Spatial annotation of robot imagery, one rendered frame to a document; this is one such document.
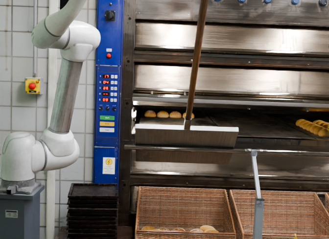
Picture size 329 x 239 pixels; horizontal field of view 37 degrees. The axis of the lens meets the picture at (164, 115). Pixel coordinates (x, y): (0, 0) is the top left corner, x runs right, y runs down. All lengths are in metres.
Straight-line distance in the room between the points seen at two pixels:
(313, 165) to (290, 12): 0.97
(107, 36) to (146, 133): 0.71
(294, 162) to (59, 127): 1.55
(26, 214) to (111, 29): 1.24
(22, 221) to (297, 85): 1.82
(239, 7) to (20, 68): 1.39
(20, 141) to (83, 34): 0.58
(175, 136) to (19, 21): 1.21
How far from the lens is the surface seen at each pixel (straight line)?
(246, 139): 3.17
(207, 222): 3.17
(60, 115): 2.44
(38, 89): 3.09
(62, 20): 2.13
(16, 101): 3.20
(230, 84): 3.11
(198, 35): 2.07
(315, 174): 3.30
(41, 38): 2.24
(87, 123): 3.13
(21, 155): 2.41
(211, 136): 2.68
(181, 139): 2.70
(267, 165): 3.23
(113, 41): 3.06
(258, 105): 3.00
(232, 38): 3.12
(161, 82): 3.07
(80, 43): 2.31
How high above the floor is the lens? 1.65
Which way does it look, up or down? 6 degrees down
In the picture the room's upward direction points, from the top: 2 degrees clockwise
